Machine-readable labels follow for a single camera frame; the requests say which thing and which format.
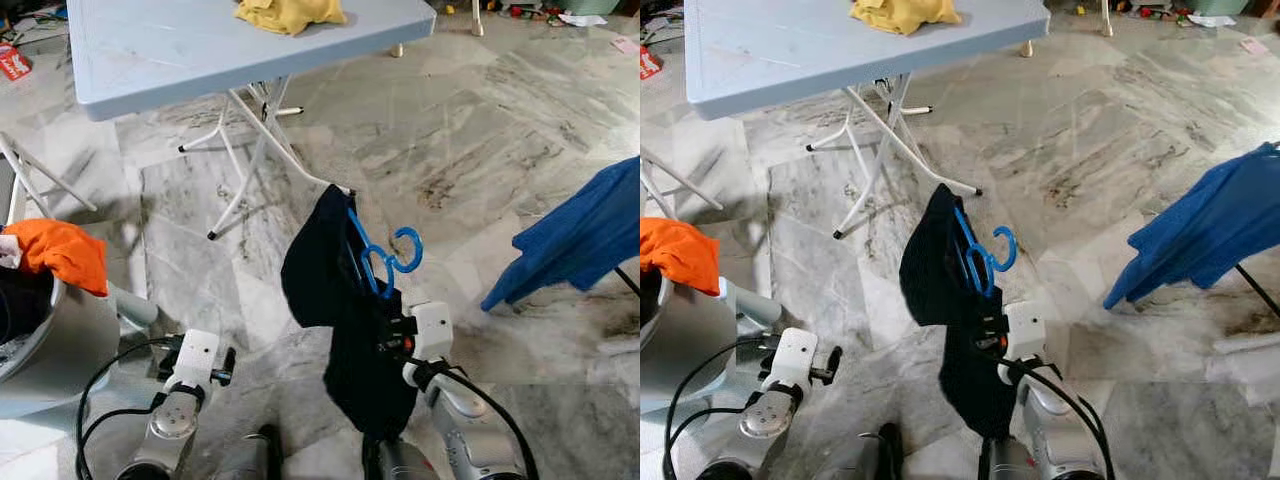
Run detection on navy corduroy shorts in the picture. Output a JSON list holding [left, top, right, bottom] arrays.
[[281, 184, 419, 439], [899, 184, 1018, 441]]

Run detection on blue t-shirt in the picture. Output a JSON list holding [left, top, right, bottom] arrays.
[[480, 157, 641, 312], [1103, 142, 1280, 310]]

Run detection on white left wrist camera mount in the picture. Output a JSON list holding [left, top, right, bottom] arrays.
[[768, 327, 819, 393], [163, 329, 221, 398]]

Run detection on robot left leg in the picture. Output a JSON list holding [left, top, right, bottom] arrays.
[[820, 422, 906, 480], [213, 424, 286, 480]]

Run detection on yellow cloth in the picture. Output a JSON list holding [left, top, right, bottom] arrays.
[[235, 0, 348, 37], [851, 0, 963, 37]]

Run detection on grey plastic laundry basket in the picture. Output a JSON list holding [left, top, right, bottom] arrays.
[[640, 268, 784, 413], [0, 265, 161, 419]]

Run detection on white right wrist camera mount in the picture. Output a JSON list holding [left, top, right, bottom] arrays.
[[402, 302, 456, 388], [998, 300, 1047, 386]]

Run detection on blue plastic hanger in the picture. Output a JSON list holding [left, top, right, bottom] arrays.
[[952, 207, 1019, 299], [346, 207, 425, 301]]

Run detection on orange cloth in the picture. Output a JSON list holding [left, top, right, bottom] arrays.
[[640, 217, 721, 297], [0, 218, 109, 298]]

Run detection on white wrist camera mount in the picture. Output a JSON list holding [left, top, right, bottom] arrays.
[[163, 329, 221, 398], [998, 300, 1047, 386], [402, 302, 456, 388], [768, 327, 819, 393]]

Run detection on robot leg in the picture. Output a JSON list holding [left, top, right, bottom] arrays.
[[978, 435, 1046, 480], [360, 432, 441, 480], [213, 424, 286, 480], [820, 422, 906, 480]]

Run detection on robot right leg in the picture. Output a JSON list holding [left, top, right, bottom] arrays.
[[360, 432, 441, 480], [978, 435, 1046, 480]]

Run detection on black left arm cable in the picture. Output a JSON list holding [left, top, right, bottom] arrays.
[[660, 335, 776, 480], [75, 337, 181, 480]]

